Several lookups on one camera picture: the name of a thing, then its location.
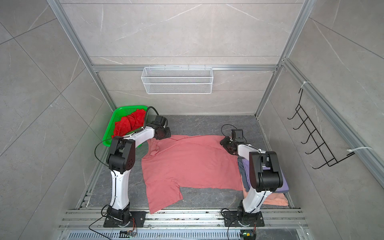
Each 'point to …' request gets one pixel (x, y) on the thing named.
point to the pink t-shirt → (172, 162)
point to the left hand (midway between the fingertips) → (168, 131)
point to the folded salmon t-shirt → (277, 198)
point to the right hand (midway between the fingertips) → (222, 140)
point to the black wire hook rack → (326, 153)
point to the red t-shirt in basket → (132, 122)
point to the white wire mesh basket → (178, 80)
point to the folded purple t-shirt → (246, 163)
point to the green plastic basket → (121, 112)
